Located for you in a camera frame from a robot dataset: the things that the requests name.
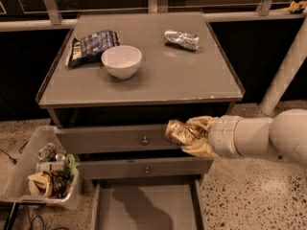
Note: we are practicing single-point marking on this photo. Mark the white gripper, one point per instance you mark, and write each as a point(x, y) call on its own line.
point(224, 135)

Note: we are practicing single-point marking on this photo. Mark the crushed orange can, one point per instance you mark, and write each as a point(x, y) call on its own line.
point(180, 133)

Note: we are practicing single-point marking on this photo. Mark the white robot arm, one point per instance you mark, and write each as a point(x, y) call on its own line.
point(282, 138)

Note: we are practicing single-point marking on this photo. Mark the grey top drawer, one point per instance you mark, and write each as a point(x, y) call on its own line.
point(82, 140)

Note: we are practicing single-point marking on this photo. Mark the grey drawer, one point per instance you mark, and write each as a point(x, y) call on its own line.
point(144, 167)
point(156, 203)
point(82, 140)

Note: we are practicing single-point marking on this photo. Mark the grey bottom drawer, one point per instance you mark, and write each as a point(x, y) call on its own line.
point(156, 203)

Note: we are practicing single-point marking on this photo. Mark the grey middle drawer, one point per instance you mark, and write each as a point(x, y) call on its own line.
point(144, 167)

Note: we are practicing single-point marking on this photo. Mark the grey drawer cabinet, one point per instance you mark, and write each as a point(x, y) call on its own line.
point(171, 83)

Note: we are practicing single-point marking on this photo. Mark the crushed silver can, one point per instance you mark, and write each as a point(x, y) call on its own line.
point(182, 39)

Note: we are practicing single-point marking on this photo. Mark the green can in bin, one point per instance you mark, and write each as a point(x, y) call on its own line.
point(47, 153)

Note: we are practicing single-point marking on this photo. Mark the silver can in bin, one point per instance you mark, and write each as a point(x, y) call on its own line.
point(56, 166)

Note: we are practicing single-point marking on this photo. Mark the white ceramic bowl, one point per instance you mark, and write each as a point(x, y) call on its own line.
point(122, 61)

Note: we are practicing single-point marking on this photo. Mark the blue chip bag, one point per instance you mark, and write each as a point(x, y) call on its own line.
point(90, 48)

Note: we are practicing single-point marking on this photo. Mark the clear plastic bin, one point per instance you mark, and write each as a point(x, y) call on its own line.
point(16, 189)

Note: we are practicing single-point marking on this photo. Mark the yellow object on railing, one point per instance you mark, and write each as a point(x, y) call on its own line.
point(297, 6)

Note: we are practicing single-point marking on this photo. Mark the yellow wrapper in bin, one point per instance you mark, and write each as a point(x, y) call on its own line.
point(40, 184)

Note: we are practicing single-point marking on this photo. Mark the metal railing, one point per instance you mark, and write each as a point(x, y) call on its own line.
point(33, 15)

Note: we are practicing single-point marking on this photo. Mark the white slanted post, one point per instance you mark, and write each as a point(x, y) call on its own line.
point(286, 72)

